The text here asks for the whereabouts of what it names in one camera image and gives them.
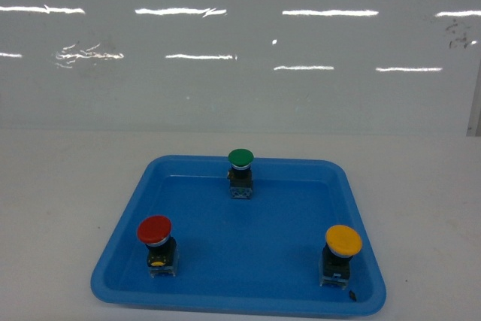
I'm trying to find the white whiteboard panel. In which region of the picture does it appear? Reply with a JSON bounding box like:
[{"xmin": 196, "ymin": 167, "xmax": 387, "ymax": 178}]
[{"xmin": 1, "ymin": 0, "xmax": 480, "ymax": 135}]

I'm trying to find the blue plastic tray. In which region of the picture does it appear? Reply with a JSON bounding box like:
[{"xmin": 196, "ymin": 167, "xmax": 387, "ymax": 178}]
[{"xmin": 91, "ymin": 156, "xmax": 386, "ymax": 318}]

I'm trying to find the green mushroom push button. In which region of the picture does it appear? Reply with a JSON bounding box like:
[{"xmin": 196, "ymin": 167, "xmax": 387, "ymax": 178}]
[{"xmin": 227, "ymin": 148, "xmax": 254, "ymax": 199}]

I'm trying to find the red mushroom push button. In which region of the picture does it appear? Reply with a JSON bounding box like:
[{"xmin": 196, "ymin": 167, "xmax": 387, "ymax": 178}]
[{"xmin": 137, "ymin": 215, "xmax": 179, "ymax": 277}]

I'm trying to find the small dark debris speck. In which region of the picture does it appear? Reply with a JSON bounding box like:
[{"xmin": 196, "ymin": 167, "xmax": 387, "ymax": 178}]
[{"xmin": 349, "ymin": 290, "xmax": 357, "ymax": 301}]

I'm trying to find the yellow mushroom push button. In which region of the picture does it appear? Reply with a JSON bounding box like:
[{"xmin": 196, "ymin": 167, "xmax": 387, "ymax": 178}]
[{"xmin": 319, "ymin": 224, "xmax": 362, "ymax": 289}]

